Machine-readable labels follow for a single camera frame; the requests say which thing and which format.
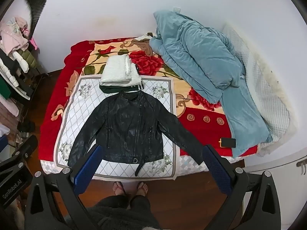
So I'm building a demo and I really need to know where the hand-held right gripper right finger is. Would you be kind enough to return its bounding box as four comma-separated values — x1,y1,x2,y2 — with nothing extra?
202,144,281,230

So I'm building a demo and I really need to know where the light blue quilt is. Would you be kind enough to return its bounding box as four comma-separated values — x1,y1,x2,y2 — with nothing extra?
149,10,274,159

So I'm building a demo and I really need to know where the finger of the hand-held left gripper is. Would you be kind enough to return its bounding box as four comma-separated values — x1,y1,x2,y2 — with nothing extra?
11,135,39,160

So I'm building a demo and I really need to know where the person's left foot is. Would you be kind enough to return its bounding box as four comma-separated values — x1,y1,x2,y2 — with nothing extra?
113,182,126,197

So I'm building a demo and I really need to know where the white folded fleece garment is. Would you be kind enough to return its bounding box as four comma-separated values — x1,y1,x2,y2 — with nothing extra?
100,55,142,87

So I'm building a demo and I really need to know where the person's right foot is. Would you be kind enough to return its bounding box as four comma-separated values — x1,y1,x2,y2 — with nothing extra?
136,182,148,196

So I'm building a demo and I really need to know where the black phone with orange case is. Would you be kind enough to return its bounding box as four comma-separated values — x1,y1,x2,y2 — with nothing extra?
219,137,237,148

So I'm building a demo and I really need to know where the black leather jacket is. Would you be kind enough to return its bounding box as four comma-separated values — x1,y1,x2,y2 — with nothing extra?
68,91,207,177

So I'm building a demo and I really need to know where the dark green folded garment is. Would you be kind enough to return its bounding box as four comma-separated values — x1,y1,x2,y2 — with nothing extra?
99,81,144,96

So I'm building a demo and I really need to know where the white textured pillow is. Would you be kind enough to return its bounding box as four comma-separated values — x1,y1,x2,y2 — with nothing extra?
221,23,299,157

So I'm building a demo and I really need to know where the black mesh object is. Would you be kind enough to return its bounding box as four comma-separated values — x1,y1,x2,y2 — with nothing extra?
18,0,50,39

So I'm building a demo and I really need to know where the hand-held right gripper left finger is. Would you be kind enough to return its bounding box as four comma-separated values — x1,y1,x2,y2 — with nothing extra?
24,144,113,230

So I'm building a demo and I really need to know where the person's foot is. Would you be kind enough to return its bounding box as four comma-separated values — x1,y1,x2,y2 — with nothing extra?
113,182,126,197
136,182,148,196

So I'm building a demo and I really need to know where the metal clothes rack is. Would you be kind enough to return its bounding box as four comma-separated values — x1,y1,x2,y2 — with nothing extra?
14,69,52,149

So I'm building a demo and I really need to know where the red floral blanket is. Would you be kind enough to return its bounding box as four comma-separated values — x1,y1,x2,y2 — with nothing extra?
40,35,259,180

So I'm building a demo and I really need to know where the person's dark fuzzy clothing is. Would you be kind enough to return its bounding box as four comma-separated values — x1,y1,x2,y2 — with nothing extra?
87,194,161,230

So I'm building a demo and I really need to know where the white diamond-patterned mat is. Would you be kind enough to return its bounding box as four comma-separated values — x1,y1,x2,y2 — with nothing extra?
55,75,180,180

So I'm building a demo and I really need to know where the row of hanging clothes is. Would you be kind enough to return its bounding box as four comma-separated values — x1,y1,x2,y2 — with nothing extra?
0,17,40,135

